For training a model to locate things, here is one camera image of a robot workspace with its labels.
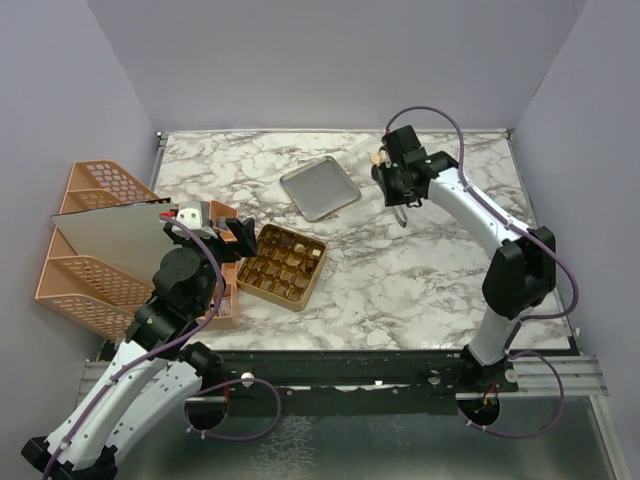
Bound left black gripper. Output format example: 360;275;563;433
167;217;257;312

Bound black metal tongs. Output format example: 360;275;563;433
392;205;408;228

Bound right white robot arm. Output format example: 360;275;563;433
371;148;556;391

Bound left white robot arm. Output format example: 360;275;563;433
21;211;258;479

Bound gold chocolate box tray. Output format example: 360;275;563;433
237;224;327;312

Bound peach desk organizer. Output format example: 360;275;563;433
205;200;239;330

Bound silver tin lid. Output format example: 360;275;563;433
280;156;361;222

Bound white board sheet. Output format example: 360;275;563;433
51;199;174;283

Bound peach mesh file rack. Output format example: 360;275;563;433
35;160;176;340

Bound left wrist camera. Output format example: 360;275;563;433
160;201;215;238

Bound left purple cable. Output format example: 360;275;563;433
42;217;282;480

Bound black mounting rail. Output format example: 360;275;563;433
84;349;611;416

